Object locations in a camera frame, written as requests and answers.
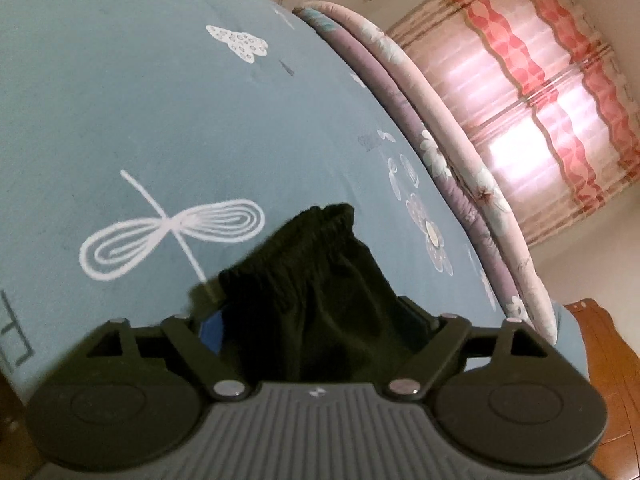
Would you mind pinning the red striped curtain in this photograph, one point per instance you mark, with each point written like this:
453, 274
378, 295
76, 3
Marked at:
525, 110

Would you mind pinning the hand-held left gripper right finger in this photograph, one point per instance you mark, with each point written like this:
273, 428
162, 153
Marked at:
415, 320

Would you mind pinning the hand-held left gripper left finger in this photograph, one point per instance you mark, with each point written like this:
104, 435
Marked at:
212, 332

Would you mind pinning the blue printed bed sheet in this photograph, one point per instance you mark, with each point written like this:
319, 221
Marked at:
125, 110

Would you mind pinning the folded floral quilt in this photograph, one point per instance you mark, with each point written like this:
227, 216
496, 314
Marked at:
440, 160

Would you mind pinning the wooden headboard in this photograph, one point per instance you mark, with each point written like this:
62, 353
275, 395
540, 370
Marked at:
615, 385

